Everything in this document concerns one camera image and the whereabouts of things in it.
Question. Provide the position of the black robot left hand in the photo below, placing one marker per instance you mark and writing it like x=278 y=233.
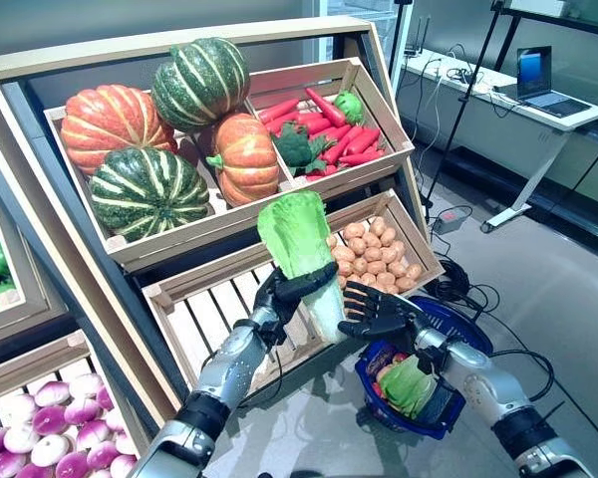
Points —
x=279 y=299

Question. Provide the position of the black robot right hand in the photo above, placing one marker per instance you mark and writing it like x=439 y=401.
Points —
x=388 y=318

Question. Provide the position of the green white napa cabbage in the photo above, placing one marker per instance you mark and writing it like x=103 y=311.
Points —
x=406 y=386
x=294 y=234

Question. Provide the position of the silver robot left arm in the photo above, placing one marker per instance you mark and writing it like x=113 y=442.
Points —
x=224 y=368

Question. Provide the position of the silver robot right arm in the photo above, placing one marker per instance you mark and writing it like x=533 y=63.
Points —
x=478 y=378

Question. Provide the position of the blue plastic shopping basket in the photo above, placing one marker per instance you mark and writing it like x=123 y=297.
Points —
x=468 y=331

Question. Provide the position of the tan potato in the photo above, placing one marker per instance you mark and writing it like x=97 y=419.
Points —
x=332 y=241
x=371 y=240
x=354 y=230
x=388 y=255
x=377 y=225
x=405 y=284
x=385 y=279
x=376 y=267
x=391 y=289
x=388 y=236
x=360 y=265
x=357 y=245
x=397 y=247
x=371 y=254
x=345 y=268
x=369 y=279
x=413 y=271
x=343 y=254
x=396 y=269

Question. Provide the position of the purple orange snack packet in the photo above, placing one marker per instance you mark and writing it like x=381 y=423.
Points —
x=381 y=361

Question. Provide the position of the small red produce item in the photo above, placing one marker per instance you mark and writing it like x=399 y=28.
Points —
x=377 y=387

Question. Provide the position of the wooden slat crate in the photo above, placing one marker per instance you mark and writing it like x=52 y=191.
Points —
x=379 y=104
x=30 y=368
x=189 y=229
x=204 y=279
x=10 y=297
x=413 y=239

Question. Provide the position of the grey power strip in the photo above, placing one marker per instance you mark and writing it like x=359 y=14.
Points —
x=451 y=221

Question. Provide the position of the red orange carrot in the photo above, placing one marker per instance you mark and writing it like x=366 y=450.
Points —
x=346 y=144
x=363 y=158
x=363 y=141
x=278 y=111
x=291 y=119
x=323 y=171
x=327 y=107
x=315 y=121

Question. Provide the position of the small orange striped pumpkin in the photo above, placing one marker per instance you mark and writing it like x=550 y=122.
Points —
x=244 y=159

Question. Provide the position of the dark green broccoli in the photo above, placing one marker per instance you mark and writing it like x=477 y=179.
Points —
x=294 y=147

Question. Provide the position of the green striped pumpkin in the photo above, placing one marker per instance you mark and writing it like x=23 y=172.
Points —
x=149 y=194
x=199 y=84

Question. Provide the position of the light green bell pepper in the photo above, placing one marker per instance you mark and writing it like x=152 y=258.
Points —
x=349 y=107

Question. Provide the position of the white desk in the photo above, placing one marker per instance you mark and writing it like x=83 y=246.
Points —
x=540 y=169

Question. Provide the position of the black tripod stand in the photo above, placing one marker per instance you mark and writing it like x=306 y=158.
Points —
x=464 y=97

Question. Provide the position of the large orange striped pumpkin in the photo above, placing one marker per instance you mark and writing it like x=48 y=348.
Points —
x=109 y=124

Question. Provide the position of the wooden vegetable display shelf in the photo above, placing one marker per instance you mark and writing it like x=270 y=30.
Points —
x=129 y=52
x=25 y=333

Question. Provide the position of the black router with antennas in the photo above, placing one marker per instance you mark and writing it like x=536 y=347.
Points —
x=412 y=53

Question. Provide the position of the open grey laptop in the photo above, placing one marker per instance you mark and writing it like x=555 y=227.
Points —
x=533 y=70

